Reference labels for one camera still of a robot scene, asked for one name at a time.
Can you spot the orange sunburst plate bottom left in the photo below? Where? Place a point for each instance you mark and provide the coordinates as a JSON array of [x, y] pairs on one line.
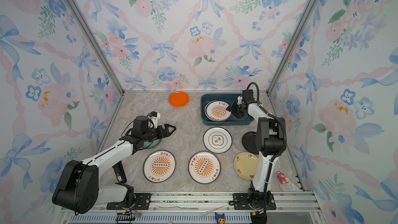
[[159, 166]]

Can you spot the pale yellow plate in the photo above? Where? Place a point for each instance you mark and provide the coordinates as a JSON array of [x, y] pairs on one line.
[[246, 165]]

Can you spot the black round plate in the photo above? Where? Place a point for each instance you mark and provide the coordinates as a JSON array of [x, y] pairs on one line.
[[249, 142]]

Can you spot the teal plastic bin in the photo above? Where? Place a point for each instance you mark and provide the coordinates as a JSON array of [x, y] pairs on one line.
[[226, 97]]

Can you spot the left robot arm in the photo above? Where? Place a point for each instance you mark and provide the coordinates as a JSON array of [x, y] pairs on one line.
[[101, 179]]

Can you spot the orange sunburst plate bottom centre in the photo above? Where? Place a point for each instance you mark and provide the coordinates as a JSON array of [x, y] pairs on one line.
[[204, 167]]

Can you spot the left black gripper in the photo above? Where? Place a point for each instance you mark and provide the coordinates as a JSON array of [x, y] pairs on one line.
[[166, 130]]

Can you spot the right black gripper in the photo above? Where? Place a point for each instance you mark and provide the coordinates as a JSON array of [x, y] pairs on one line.
[[232, 108]]

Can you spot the small green patterned plate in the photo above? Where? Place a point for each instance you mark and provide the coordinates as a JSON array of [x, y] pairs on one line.
[[151, 144]]

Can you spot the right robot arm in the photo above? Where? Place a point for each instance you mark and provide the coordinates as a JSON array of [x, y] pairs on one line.
[[270, 141]]

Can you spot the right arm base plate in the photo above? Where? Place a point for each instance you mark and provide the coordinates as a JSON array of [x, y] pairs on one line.
[[241, 201]]

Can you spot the small pink toy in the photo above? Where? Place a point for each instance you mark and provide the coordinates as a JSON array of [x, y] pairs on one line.
[[283, 179]]

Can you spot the small blue toy figure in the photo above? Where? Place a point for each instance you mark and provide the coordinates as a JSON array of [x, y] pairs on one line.
[[220, 218]]

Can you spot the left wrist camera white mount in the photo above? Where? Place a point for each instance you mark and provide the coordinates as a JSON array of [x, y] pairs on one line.
[[153, 119]]

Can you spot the orange sunburst plate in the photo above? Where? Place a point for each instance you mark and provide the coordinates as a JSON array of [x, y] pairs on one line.
[[204, 167], [217, 111], [159, 166]]

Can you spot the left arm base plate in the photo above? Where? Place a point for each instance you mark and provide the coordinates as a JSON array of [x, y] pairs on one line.
[[141, 201]]

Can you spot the aluminium front rail frame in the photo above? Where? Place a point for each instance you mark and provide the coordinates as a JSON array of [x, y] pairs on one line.
[[292, 207]]

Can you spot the orange sunburst plate top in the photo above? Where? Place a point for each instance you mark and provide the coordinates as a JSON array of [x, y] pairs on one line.
[[217, 111]]

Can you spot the white flower-outline plate centre right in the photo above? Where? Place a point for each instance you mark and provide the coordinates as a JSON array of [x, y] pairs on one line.
[[217, 140]]

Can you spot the orange plastic plate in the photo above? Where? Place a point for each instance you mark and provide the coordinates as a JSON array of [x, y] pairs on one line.
[[178, 99]]

